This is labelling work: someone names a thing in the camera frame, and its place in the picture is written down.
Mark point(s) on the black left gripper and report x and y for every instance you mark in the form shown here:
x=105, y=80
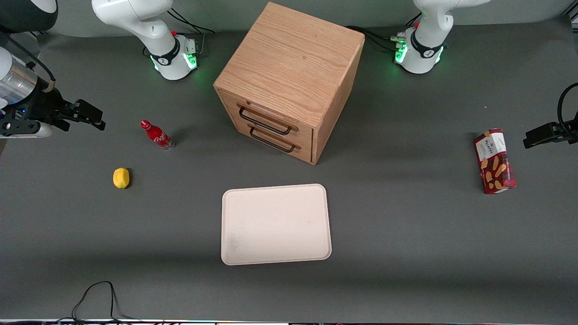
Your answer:
x=547, y=133

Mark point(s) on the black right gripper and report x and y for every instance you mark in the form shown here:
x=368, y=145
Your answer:
x=47, y=104

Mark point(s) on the red coke bottle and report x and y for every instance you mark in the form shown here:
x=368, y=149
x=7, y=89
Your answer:
x=159, y=136

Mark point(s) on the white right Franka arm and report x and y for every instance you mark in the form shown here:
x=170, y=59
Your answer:
x=149, y=27

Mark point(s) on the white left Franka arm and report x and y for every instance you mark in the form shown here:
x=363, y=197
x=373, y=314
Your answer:
x=426, y=31

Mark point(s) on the beige plastic tray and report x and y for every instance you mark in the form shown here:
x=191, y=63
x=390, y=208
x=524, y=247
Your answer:
x=275, y=223

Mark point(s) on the red Walkers cookie box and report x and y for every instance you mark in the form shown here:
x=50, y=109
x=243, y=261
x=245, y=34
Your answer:
x=495, y=162

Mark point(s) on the yellow lemon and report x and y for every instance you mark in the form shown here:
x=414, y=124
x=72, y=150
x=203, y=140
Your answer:
x=121, y=178

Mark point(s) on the wooden drawer front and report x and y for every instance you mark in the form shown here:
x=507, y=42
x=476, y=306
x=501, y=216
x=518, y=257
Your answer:
x=280, y=144
x=271, y=115

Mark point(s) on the wooden drawer cabinet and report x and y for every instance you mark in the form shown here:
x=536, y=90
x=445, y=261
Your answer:
x=293, y=58

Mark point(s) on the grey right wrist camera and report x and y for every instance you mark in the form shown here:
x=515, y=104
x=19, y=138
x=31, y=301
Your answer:
x=31, y=130

